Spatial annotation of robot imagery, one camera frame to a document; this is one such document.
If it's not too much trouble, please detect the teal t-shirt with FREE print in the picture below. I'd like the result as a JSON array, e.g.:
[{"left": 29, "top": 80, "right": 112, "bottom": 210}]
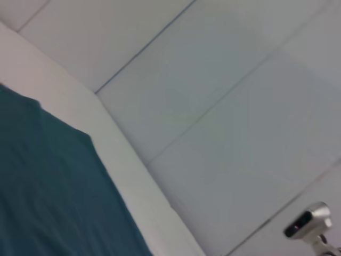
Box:
[{"left": 0, "top": 84, "right": 154, "bottom": 256}]

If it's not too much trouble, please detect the silver right camera mount bracket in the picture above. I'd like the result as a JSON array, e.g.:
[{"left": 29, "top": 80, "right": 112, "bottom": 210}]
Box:
[{"left": 311, "top": 233, "right": 341, "bottom": 256}]

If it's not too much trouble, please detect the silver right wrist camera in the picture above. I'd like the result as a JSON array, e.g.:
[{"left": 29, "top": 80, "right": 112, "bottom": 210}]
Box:
[{"left": 283, "top": 201, "right": 334, "bottom": 238}]

